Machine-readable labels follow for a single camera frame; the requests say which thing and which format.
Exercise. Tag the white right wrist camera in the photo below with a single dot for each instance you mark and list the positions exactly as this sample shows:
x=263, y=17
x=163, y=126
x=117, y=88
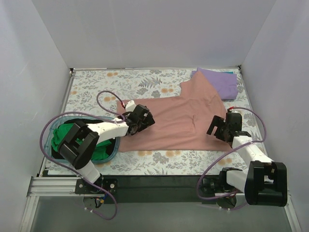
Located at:
x=233, y=110

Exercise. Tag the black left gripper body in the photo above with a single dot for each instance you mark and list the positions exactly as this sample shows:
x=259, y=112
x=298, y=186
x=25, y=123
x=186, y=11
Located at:
x=147, y=118

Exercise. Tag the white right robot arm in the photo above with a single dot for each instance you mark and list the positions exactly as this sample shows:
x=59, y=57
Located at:
x=265, y=182

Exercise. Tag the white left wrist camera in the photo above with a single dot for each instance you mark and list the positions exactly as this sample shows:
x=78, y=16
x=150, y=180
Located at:
x=129, y=106

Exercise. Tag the green t shirt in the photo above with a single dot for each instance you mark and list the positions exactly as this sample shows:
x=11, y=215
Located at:
x=101, y=152

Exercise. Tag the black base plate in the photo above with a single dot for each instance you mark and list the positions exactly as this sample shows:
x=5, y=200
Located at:
x=210, y=186

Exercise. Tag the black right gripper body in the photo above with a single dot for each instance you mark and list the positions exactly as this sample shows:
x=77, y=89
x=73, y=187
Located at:
x=219, y=129

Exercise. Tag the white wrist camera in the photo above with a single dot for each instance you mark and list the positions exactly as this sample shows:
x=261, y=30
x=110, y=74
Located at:
x=129, y=106
x=233, y=110

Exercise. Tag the blue plastic basket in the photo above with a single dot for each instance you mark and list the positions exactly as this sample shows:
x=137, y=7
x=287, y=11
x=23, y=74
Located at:
x=47, y=146

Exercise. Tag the floral table mat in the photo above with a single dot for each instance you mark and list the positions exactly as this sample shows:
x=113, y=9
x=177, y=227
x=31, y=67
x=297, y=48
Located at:
x=96, y=92

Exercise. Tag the aluminium frame rail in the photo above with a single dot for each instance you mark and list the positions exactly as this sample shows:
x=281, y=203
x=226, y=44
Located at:
x=48, y=186

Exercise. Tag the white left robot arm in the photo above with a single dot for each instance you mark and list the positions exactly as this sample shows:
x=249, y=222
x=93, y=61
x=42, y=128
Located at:
x=78, y=145

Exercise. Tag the folded purple t shirt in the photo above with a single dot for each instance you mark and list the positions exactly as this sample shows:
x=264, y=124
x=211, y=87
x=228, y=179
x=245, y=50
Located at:
x=225, y=83

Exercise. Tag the pink t shirt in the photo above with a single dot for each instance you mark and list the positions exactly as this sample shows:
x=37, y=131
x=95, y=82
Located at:
x=181, y=122

